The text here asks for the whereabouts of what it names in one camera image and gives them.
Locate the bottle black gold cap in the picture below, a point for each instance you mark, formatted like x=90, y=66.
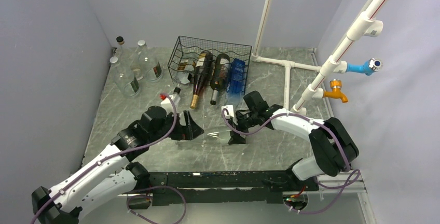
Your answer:
x=184, y=72

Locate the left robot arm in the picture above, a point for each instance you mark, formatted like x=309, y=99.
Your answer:
x=114, y=170

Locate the dark wine bottle gold cap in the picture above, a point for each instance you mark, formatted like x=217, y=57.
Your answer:
x=201, y=75

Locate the clear bottle dark neck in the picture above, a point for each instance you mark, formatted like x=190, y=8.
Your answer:
x=124, y=78

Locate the clear bottle silver cap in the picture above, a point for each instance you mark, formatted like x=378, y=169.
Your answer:
x=150, y=65

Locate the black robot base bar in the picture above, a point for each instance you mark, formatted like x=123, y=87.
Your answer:
x=220, y=187

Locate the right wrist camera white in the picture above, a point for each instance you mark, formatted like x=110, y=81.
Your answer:
x=228, y=112

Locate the orange faucet tap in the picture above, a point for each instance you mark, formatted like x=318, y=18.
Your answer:
x=335, y=92

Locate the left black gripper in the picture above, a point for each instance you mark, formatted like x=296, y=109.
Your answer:
x=183, y=132

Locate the blue square dash bottle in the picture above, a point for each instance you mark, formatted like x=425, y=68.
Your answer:
x=235, y=86

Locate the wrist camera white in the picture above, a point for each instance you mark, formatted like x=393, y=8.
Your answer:
x=167, y=102
x=228, y=112

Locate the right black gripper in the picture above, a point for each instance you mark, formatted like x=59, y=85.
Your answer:
x=236, y=138

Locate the blue faucet tap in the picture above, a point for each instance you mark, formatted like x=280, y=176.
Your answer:
x=368, y=68

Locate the lower bottle silver cap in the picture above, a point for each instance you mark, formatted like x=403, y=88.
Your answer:
x=220, y=76

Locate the blue tinted clear bottle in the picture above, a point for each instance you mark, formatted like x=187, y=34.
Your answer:
x=211, y=136

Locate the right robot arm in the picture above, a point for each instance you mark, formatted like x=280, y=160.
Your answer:
x=332, y=146

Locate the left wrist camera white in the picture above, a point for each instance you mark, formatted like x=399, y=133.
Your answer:
x=167, y=102

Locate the clear bottle blue medallion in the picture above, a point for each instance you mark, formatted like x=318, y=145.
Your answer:
x=130, y=57

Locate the black wire wine rack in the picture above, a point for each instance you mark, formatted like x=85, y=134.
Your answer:
x=188, y=48

